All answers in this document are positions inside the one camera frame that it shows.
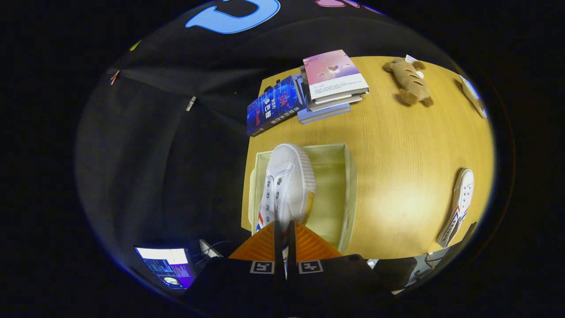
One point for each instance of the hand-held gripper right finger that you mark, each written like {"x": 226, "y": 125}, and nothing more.
{"x": 293, "y": 282}

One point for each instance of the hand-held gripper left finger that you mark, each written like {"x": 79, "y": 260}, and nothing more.
{"x": 279, "y": 282}

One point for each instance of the beige fabric storage box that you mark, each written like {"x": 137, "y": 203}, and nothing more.
{"x": 331, "y": 194}

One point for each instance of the white striped canvas shoe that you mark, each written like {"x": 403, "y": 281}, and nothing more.
{"x": 461, "y": 194}
{"x": 287, "y": 176}

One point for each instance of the laptop screen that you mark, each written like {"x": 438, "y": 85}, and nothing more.
{"x": 165, "y": 265}

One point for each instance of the light blue book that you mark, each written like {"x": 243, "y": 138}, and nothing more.
{"x": 324, "y": 115}

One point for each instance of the dark blue book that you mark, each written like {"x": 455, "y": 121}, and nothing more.
{"x": 273, "y": 104}

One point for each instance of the grey book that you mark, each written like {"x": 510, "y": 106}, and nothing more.
{"x": 335, "y": 103}

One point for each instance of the white clip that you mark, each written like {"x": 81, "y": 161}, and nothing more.
{"x": 191, "y": 103}

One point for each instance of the pink cover book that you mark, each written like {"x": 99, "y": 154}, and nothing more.
{"x": 331, "y": 73}

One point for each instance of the brown plush toy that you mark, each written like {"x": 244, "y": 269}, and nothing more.
{"x": 410, "y": 81}

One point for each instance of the white flat object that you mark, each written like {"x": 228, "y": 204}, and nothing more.
{"x": 474, "y": 97}

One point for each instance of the wooden clothes peg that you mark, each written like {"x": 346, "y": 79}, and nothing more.
{"x": 114, "y": 77}

